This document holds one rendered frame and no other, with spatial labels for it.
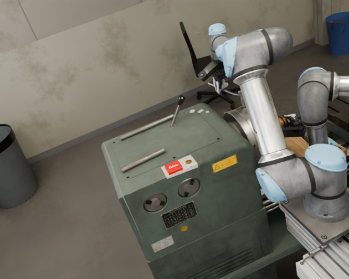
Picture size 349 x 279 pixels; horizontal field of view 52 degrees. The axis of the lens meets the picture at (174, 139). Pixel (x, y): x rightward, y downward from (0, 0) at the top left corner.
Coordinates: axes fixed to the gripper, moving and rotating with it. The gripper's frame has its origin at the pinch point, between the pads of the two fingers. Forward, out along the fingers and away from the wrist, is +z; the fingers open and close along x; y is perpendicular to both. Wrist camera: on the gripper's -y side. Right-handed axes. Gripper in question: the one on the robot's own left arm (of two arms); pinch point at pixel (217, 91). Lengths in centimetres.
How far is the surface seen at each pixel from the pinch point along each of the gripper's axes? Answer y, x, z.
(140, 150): -48, -18, 0
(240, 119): -0.4, -23.4, 0.4
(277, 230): 6, -50, 65
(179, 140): -30.7, -23.3, -1.3
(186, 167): -35, -43, -6
